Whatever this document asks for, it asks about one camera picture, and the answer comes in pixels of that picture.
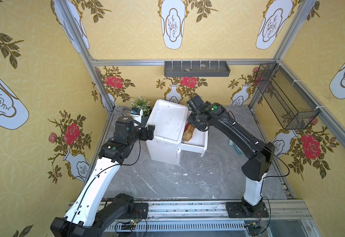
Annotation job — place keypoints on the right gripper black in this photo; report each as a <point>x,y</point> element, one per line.
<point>196,121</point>

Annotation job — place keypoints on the teal gardening glove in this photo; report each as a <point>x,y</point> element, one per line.
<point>238,150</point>

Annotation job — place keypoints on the grey wall shelf tray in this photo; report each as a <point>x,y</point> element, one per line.
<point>196,68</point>

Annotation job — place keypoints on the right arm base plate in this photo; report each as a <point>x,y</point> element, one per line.
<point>241,209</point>

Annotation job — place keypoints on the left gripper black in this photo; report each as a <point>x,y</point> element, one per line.
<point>150,132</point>

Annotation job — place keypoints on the white top drawer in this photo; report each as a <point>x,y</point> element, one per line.
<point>198,143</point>

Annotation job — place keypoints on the black wire mesh basket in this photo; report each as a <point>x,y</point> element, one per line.
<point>292,107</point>

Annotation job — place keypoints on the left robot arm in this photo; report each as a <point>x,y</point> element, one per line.
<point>84,219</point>

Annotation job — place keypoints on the red glitter microphone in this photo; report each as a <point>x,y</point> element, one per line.
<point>187,127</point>

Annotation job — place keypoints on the white three-drawer cabinet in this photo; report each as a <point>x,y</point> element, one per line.
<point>169,120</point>

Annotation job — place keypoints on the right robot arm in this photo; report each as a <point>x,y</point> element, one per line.
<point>260,155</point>

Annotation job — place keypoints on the small green potted plant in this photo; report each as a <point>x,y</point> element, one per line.
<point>143,104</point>

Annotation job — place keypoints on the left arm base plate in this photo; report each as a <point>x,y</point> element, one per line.
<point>139,210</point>

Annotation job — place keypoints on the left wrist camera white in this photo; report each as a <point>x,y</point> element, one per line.
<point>137,114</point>

